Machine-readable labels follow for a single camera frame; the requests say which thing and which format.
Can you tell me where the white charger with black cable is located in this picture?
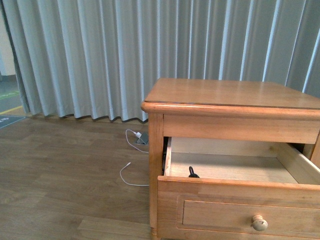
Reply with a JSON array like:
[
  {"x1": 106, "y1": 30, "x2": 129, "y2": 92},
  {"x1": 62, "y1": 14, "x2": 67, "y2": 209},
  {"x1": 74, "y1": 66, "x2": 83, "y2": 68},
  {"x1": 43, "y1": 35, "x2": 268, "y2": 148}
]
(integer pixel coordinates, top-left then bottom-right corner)
[{"x1": 188, "y1": 166, "x2": 200, "y2": 178}]

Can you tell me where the wooden drawer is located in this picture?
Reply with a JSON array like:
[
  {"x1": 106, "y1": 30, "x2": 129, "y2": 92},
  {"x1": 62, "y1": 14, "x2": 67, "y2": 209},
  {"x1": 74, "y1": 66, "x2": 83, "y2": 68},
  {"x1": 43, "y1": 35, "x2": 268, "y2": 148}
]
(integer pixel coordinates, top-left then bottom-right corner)
[{"x1": 157, "y1": 137, "x2": 320, "y2": 240}]

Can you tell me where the wooden two-drawer nightstand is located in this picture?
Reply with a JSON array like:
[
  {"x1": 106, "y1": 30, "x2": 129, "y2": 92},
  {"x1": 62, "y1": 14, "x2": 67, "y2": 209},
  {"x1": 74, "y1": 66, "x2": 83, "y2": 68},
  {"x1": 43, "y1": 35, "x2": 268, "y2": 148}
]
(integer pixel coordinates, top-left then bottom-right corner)
[{"x1": 141, "y1": 78, "x2": 320, "y2": 240}]

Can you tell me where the grey floor socket box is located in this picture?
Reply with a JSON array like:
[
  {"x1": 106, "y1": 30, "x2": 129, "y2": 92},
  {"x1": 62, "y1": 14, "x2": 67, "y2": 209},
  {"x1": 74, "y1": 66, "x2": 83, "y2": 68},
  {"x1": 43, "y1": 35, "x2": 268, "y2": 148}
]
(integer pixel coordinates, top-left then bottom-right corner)
[{"x1": 135, "y1": 132, "x2": 149, "y2": 145}]

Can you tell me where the grey pleated curtain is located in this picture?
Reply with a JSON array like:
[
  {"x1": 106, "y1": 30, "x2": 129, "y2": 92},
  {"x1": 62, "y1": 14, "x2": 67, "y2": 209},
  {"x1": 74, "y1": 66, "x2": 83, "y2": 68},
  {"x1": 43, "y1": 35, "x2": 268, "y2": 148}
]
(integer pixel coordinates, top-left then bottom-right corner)
[{"x1": 0, "y1": 0, "x2": 320, "y2": 121}]

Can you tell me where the white charger cable on floor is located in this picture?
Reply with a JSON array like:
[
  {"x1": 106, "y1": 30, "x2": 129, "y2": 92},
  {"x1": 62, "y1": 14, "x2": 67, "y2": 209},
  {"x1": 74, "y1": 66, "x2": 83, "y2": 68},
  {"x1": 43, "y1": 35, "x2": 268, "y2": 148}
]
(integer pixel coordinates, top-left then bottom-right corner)
[{"x1": 119, "y1": 128, "x2": 150, "y2": 187}]

